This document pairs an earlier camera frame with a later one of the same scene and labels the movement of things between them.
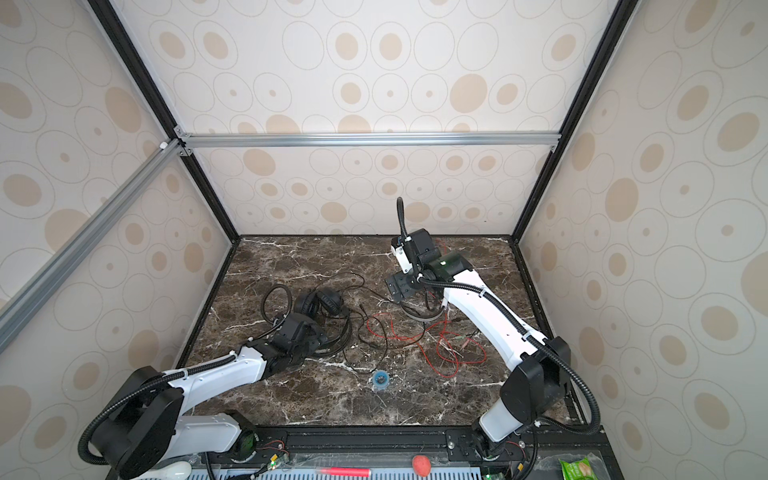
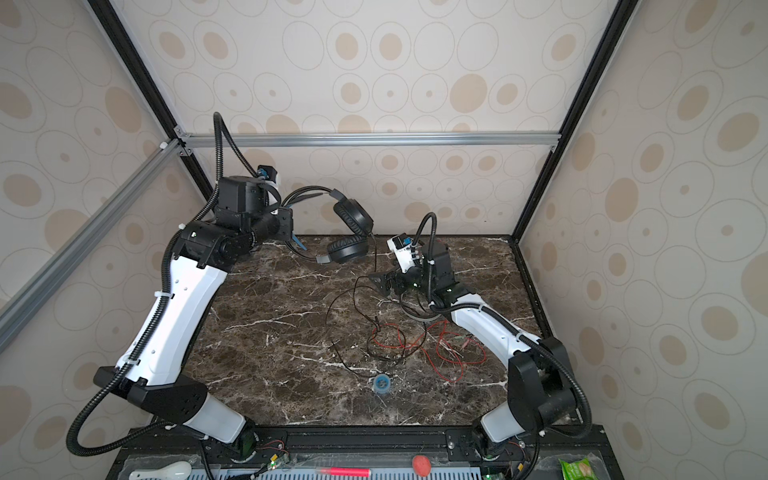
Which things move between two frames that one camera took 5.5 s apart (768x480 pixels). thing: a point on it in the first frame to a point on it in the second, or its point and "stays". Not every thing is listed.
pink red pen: [345, 472] stays
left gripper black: [315, 342] to [287, 215]
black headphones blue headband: [318, 304] to [351, 243]
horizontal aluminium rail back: [369, 139] stays
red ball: [422, 465] stays
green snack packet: [579, 470] stays
